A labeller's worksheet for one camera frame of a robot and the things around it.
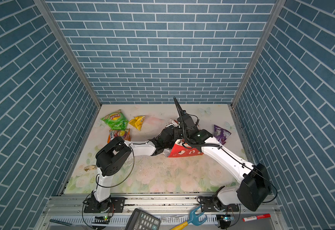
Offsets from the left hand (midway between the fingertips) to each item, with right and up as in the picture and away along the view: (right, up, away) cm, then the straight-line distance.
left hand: (187, 141), depth 91 cm
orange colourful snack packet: (-42, +4, +4) cm, 42 cm away
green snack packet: (-51, +13, +11) cm, 53 cm away
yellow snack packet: (-35, +12, +11) cm, 39 cm away
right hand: (-9, +9, -10) cm, 16 cm away
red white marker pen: (+31, -34, -21) cm, 51 cm away
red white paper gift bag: (-6, -2, -15) cm, 16 cm away
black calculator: (-25, -34, -23) cm, 48 cm away
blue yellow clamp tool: (+2, -34, -23) cm, 41 cm away
